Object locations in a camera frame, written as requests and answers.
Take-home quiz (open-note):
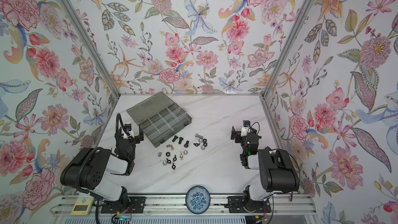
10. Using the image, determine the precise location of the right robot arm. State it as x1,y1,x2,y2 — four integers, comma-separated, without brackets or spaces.
231,124,300,212

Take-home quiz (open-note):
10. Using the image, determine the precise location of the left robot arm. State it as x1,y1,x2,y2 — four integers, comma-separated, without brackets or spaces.
60,114,144,212

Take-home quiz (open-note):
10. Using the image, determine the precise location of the grey plastic organizer box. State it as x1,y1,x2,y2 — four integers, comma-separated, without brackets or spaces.
126,92,192,148

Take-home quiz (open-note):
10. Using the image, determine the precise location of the blue white patterned plate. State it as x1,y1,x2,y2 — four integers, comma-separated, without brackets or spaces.
185,185,211,215

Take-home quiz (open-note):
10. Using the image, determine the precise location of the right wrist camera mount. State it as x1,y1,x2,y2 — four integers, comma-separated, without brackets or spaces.
240,120,251,137

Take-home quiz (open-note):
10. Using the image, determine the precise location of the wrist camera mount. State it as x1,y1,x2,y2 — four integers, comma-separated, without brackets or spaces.
240,120,251,137
123,124,134,139

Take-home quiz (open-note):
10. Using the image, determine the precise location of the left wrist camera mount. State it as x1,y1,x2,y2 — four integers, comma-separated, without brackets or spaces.
123,124,134,139

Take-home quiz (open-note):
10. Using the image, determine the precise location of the yellow green device on rail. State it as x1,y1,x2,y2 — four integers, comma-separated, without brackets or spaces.
71,194,94,216

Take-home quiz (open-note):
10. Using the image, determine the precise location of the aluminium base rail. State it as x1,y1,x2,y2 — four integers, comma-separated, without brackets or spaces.
50,194,317,217

